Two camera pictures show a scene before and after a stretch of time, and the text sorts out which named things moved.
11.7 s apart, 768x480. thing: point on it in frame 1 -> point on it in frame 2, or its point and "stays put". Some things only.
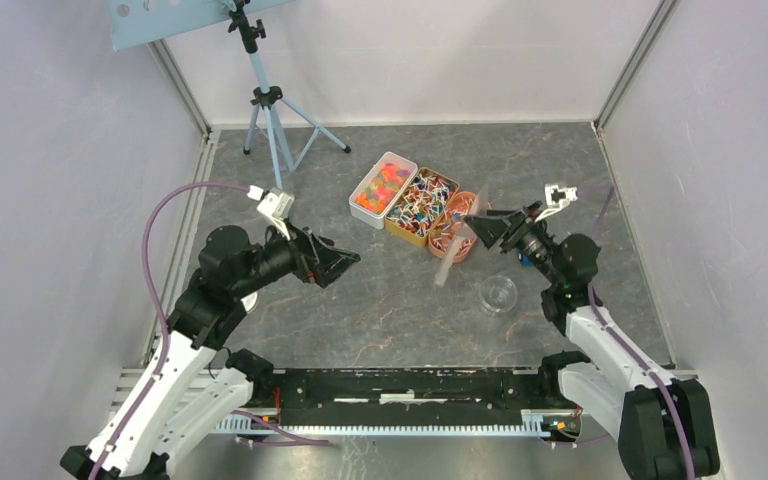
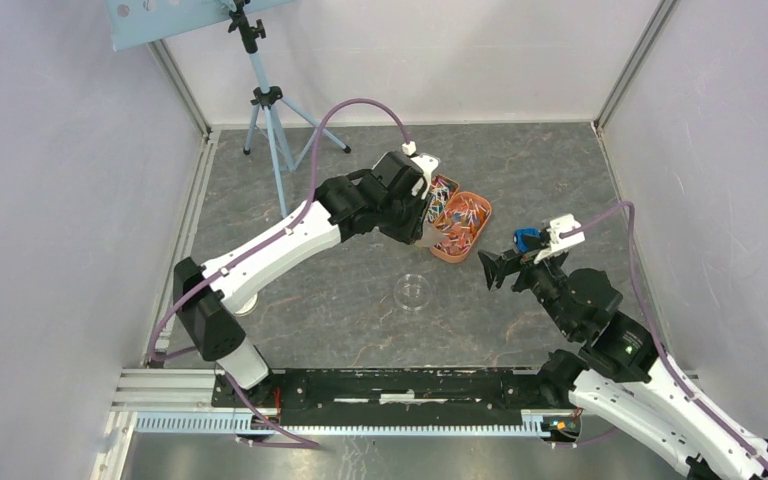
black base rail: x=402 y=392 stays put
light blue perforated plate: x=133 y=22 stays put
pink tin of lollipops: x=455 y=220 stays put
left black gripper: x=317 y=258 -> x=413 y=231
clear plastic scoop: x=462 y=231 -> x=431 y=234
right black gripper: x=511 y=229 -> x=496 y=266
